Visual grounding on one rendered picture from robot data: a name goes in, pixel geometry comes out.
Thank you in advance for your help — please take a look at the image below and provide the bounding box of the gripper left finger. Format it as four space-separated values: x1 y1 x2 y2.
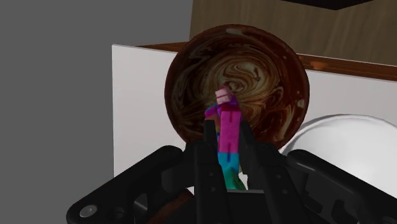
66 119 232 224

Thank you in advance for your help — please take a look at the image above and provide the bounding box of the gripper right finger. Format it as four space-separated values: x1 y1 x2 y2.
239 120 397 224

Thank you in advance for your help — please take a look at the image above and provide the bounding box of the multicoloured block toy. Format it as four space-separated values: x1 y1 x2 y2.
204 86 247 191

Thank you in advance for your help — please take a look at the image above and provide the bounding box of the white bowl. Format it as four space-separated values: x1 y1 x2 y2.
279 114 397 199

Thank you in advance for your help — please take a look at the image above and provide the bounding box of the white table with brown edge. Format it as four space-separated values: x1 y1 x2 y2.
111 41 397 199

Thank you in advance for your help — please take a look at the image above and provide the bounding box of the brown swirl-patterned bowl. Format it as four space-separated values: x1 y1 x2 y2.
164 24 311 151

